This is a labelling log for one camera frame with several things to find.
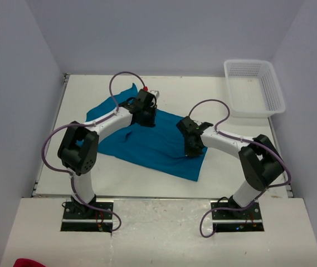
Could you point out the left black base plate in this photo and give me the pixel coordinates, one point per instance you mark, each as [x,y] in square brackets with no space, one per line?
[78,218]

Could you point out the white plastic basket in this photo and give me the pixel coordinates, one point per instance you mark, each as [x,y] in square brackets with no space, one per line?
[253,89]

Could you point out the red cloth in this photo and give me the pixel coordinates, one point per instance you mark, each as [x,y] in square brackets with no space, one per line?
[23,262]

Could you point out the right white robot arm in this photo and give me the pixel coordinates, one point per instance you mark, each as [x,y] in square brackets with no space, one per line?
[261,164]

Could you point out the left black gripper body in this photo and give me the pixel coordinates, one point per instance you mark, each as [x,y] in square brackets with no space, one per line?
[148,118]

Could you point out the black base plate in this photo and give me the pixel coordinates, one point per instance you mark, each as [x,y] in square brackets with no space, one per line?
[78,218]
[249,220]

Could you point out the blue t shirt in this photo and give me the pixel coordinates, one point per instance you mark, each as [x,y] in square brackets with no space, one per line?
[159,148]

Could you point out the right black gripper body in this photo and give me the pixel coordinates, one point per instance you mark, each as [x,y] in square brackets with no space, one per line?
[190,150]

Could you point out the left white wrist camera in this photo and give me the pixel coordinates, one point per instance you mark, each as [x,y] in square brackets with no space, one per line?
[156,93]

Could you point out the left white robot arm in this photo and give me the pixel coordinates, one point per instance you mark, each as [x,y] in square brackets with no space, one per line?
[78,149]

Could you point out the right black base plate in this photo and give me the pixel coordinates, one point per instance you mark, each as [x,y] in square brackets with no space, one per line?
[249,220]

